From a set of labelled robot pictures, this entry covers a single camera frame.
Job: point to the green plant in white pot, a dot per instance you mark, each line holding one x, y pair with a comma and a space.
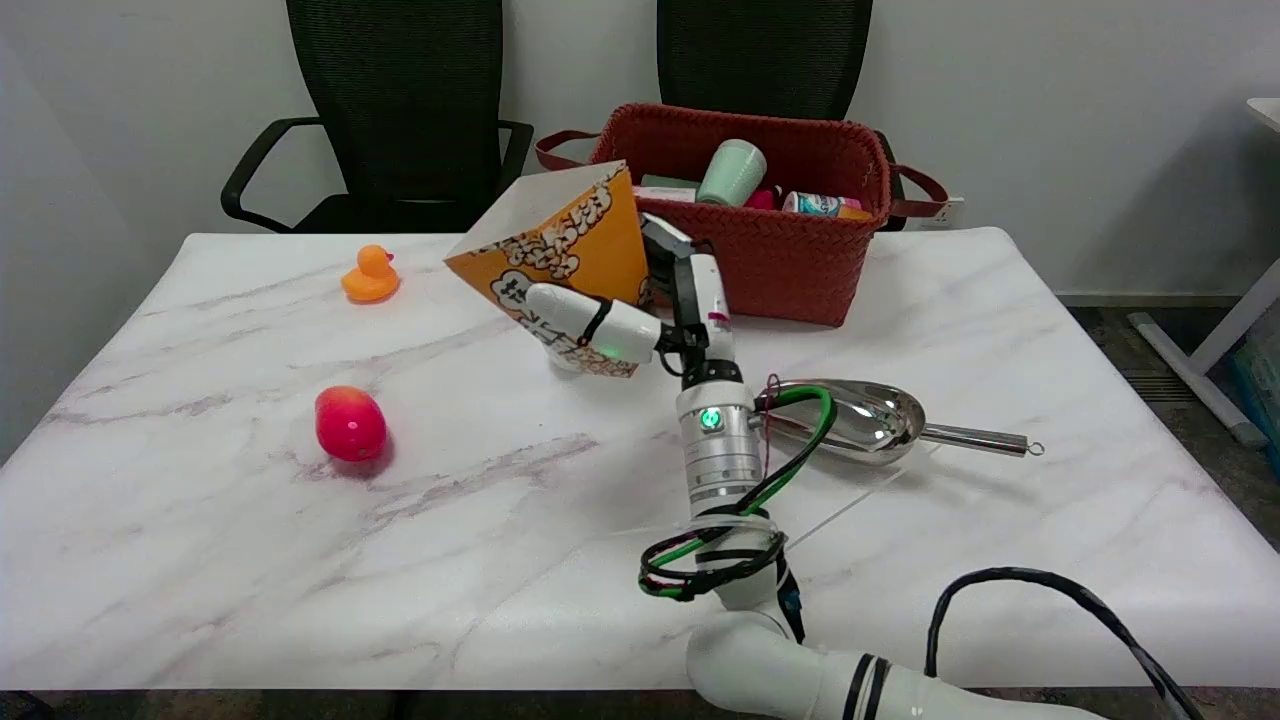
563, 360

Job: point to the pink small item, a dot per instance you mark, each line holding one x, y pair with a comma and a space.
763, 199

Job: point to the orange popcorn box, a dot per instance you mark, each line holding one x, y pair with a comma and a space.
560, 235

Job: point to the red toy mango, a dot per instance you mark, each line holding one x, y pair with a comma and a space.
350, 424

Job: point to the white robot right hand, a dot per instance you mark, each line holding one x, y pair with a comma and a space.
620, 330

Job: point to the shiny metal scoop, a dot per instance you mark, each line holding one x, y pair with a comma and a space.
870, 425

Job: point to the red woven basket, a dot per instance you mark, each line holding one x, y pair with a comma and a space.
790, 255

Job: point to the printed drink can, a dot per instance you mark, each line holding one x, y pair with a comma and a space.
825, 205

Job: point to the white wall outlet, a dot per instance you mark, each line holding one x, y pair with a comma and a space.
945, 212

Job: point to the flat white box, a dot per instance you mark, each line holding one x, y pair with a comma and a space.
665, 194

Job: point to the pale green cup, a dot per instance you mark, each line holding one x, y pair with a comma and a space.
732, 173

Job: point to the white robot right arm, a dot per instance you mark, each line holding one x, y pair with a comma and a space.
722, 470

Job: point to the white desk frame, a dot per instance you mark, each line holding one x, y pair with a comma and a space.
1215, 340

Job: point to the black mesh armrest office chair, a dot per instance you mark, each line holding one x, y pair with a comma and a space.
400, 90

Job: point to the orange rubber duck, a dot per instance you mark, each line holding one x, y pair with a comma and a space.
370, 278

